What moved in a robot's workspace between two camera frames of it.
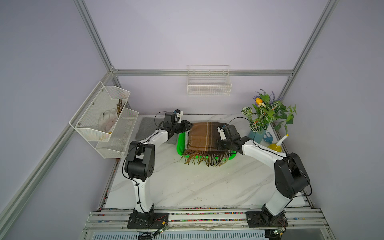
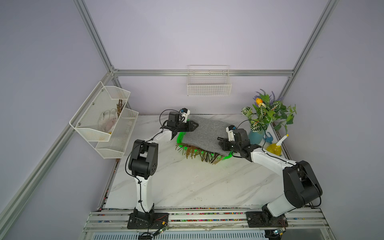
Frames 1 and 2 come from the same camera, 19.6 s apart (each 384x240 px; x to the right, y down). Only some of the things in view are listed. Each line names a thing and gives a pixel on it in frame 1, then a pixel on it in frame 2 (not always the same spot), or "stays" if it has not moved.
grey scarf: [147, 125] -> [205, 136]
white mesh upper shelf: [97, 117] stays
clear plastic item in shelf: [107, 120] stays
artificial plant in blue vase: [266, 109] stays
